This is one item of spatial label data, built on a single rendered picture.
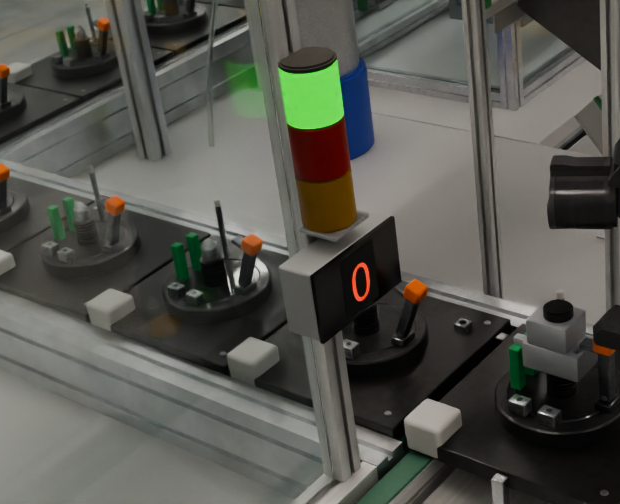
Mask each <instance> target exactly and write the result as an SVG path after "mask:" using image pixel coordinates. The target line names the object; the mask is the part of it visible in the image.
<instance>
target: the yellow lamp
mask: <svg viewBox="0 0 620 504"><path fill-rule="evenodd" d="M295 180H296V186H297V193H298V200H299V206H300V213H301V219H302V224H303V226H304V227H305V228H306V229H308V230H310V231H313V232H319V233H329V232H335V231H339V230H342V229H345V228H347V227H349V226H350V225H352V224H353V223H354V222H355V221H356V219H357V210H356V202H355V194H354V186H353V178H352V171H351V167H350V169H349V171H348V172H347V173H346V174H344V175H343V176H341V177H339V178H336V179H333V180H330V181H324V182H308V181H304V180H301V179H299V178H298V177H297V176H296V175H295Z"/></svg>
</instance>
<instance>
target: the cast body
mask: <svg viewBox="0 0 620 504"><path fill-rule="evenodd" d="M526 332H527V336H526V335H523V334H519V333H517V334H516V335H515V336H514V338H513V341H514V343H515V344H518V345H522V354H523V365H524V366H525V367H528V368H531V369H535V370H538V371H541V372H545V373H548V374H551V375H554V376H558V377H561V378H564V379H567V380H571V381H574V382H579V381H580V380H581V379H582V378H583V377H584V376H585V375H586V373H587V372H588V371H589V370H590V369H591V368H592V367H593V366H594V365H595V364H596V363H597V361H598V353H593V352H590V351H586V350H583V349H580V348H579V344H580V343H581V342H582V341H583V340H584V339H585V338H590V339H593V336H589V335H586V311H585V310H584V309H580V308H576V307H573V305H572V304H571V303H570V302H568V301H566V300H561V299H556V300H551V301H550V300H546V301H545V302H544V303H543V304H542V305H541V306H539V307H538V308H537V309H536V310H535V311H534V312H533V313H532V314H531V315H530V316H529V317H528V318H527V320H526Z"/></svg>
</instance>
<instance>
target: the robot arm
mask: <svg viewBox="0 0 620 504"><path fill-rule="evenodd" d="M547 216H548V224H549V228H550V229H613V227H617V226H618V217H619V218H620V139H619V140H618V141H617V142H616V144H615V147H614V153H613V158H612V157H573V156H568V155H554V156H553V157H552V160H551V164H550V185H549V199H548V203H547ZM593 339H594V343H595V344H596V345H598V346H602V347H605V348H609V349H613V350H617V351H620V305H614V306H613V307H612V308H611V309H609V310H608V311H607V312H606V313H605V314H604V315H603V316H602V317H601V318H600V320H599V321H598V322H597V323H596V324H595V325H594V326H593Z"/></svg>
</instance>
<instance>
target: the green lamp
mask: <svg viewBox="0 0 620 504"><path fill-rule="evenodd" d="M279 75H280V82H281V89H282V95H283V102H284V108H285V115H286V121H287V123H288V124H289V125H291V126H292V127H295V128H299V129H316V128H322V127H326V126H329V125H332V124H334V123H336V122H338V121H339V120H340V119H341V118H342V117H343V115H344V108H343V101H342V93H341V85H340V77H339V69H338V62H337V59H336V61H335V62H334V63H333V64H332V65H331V66H330V67H328V68H326V69H323V70H321V71H317V72H313V73H306V74H293V73H287V72H285V71H283V70H281V69H280V68H279Z"/></svg>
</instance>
